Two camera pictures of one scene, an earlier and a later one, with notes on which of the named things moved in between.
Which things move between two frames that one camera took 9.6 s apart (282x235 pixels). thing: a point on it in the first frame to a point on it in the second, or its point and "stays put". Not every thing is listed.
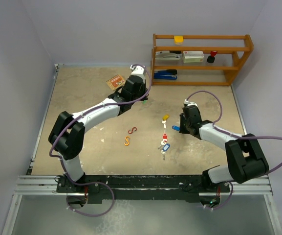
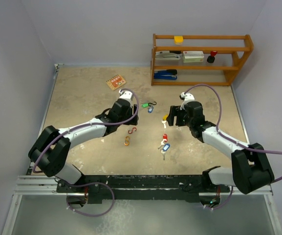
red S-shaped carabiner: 132,130 stays put
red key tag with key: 164,140 stays put
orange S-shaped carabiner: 127,140 stays put
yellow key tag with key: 164,119 stays put
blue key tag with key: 176,128 to 150,109
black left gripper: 143,87 to 132,111
